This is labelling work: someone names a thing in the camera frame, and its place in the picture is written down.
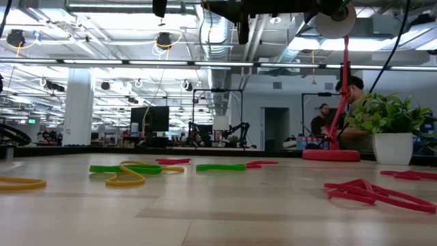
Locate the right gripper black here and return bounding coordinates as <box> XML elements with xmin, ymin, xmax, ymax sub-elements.
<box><xmin>204</xmin><ymin>0</ymin><xmax>270</xmax><ymax>21</ymax></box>

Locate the red rubber band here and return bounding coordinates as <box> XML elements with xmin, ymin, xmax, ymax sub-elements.
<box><xmin>245</xmin><ymin>160</ymin><xmax>279</xmax><ymax>169</ymax></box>
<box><xmin>156</xmin><ymin>157</ymin><xmax>192</xmax><ymax>165</ymax></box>
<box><xmin>380</xmin><ymin>169</ymin><xmax>437</xmax><ymax>181</ymax></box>
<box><xmin>324</xmin><ymin>178</ymin><xmax>437</xmax><ymax>215</ymax></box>

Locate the green rubber band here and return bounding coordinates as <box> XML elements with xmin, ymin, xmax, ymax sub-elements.
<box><xmin>89</xmin><ymin>164</ymin><xmax>163</xmax><ymax>175</ymax></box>
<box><xmin>196</xmin><ymin>163</ymin><xmax>246</xmax><ymax>172</ymax></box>

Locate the yellow rubber band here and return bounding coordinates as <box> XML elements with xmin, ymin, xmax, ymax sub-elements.
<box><xmin>105</xmin><ymin>160</ymin><xmax>185</xmax><ymax>187</ymax></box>
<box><xmin>0</xmin><ymin>176</ymin><xmax>47</xmax><ymax>191</ymax></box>

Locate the black monitor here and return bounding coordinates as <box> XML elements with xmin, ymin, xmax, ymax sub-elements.
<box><xmin>130</xmin><ymin>105</ymin><xmax>170</xmax><ymax>148</ymax></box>

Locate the person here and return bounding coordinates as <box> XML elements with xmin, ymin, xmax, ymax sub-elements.
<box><xmin>334</xmin><ymin>74</ymin><xmax>375</xmax><ymax>153</ymax></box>
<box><xmin>310</xmin><ymin>102</ymin><xmax>331</xmax><ymax>137</ymax></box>

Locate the colourful box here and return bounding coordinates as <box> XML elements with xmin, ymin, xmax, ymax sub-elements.
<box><xmin>296</xmin><ymin>136</ymin><xmax>325</xmax><ymax>151</ymax></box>

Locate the long ceiling light strip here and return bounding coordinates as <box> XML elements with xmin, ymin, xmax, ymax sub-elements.
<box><xmin>0</xmin><ymin>57</ymin><xmax>437</xmax><ymax>72</ymax></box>

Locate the red desk lamp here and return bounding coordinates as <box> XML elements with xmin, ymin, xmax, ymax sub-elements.
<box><xmin>302</xmin><ymin>3</ymin><xmax>361</xmax><ymax>163</ymax></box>

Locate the white column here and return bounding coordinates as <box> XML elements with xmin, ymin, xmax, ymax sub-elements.
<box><xmin>62</xmin><ymin>67</ymin><xmax>96</xmax><ymax>147</ymax></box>

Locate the small green potted plant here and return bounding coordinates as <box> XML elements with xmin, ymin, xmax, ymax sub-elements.
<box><xmin>346</xmin><ymin>92</ymin><xmax>437</xmax><ymax>167</ymax></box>

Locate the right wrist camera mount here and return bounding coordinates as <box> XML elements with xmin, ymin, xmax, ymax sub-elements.
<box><xmin>238</xmin><ymin>13</ymin><xmax>251</xmax><ymax>45</ymax></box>

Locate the silver ventilation duct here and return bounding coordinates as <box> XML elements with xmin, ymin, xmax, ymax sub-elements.
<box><xmin>195</xmin><ymin>0</ymin><xmax>235</xmax><ymax>115</ymax></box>

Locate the black ceiling cable reel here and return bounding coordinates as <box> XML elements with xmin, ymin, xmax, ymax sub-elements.
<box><xmin>156</xmin><ymin>32</ymin><xmax>173</xmax><ymax>51</ymax></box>
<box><xmin>5</xmin><ymin>29</ymin><xmax>27</xmax><ymax>49</ymax></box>

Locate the black background station frame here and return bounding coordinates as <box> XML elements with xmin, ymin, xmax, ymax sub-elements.
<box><xmin>192</xmin><ymin>87</ymin><xmax>244</xmax><ymax>150</ymax></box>
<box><xmin>301</xmin><ymin>91</ymin><xmax>342</xmax><ymax>137</ymax></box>

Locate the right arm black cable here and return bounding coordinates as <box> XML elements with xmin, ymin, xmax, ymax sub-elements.
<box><xmin>368</xmin><ymin>0</ymin><xmax>411</xmax><ymax>95</ymax></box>

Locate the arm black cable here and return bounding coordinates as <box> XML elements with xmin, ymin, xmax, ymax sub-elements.
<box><xmin>0</xmin><ymin>0</ymin><xmax>12</xmax><ymax>37</ymax></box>
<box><xmin>368</xmin><ymin>0</ymin><xmax>411</xmax><ymax>95</ymax></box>

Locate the black metal table frame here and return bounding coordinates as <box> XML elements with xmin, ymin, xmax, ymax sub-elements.
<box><xmin>0</xmin><ymin>146</ymin><xmax>437</xmax><ymax>167</ymax></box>

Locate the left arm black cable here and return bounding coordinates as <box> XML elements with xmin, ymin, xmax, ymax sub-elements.
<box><xmin>0</xmin><ymin>0</ymin><xmax>12</xmax><ymax>37</ymax></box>

